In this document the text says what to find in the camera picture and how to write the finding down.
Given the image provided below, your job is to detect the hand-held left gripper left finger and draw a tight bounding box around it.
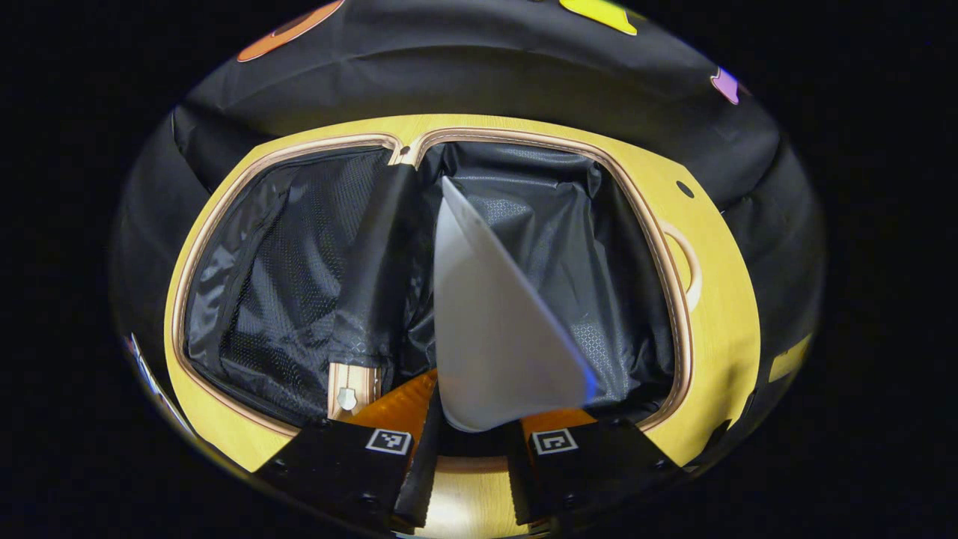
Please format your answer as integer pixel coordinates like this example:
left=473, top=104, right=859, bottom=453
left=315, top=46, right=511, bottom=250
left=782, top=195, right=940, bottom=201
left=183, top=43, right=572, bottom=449
left=253, top=369, right=444, bottom=534

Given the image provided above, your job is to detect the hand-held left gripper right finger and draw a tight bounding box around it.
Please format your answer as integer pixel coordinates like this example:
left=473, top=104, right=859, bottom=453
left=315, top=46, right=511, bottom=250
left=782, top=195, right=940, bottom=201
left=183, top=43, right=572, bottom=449
left=505, top=406, right=686, bottom=526

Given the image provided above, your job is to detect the beige suitcase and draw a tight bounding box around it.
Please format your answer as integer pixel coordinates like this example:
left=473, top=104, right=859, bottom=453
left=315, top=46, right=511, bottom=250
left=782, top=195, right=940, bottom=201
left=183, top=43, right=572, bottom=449
left=169, top=126, right=706, bottom=474

